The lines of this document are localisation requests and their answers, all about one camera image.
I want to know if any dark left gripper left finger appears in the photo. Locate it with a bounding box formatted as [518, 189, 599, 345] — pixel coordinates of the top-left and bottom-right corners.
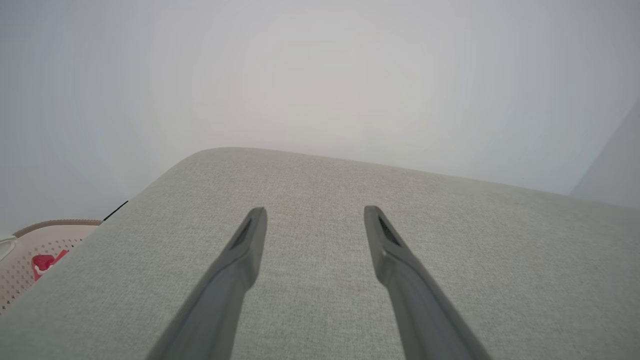
[145, 206, 268, 360]

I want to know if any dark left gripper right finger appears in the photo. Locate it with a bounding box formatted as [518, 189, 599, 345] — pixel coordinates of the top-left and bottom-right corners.
[363, 205, 493, 360]

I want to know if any red garment with white trim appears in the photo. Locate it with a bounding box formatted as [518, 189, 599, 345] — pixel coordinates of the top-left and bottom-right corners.
[31, 249, 70, 282]

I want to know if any grey fabric sofa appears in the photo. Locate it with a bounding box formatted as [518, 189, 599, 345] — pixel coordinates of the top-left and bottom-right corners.
[0, 146, 640, 360]

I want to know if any beige perforated laundry basket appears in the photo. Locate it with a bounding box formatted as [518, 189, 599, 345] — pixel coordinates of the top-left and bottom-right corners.
[0, 219, 103, 313]

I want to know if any white fabric piece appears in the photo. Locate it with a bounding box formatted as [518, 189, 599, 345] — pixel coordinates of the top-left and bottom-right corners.
[0, 236, 19, 262]

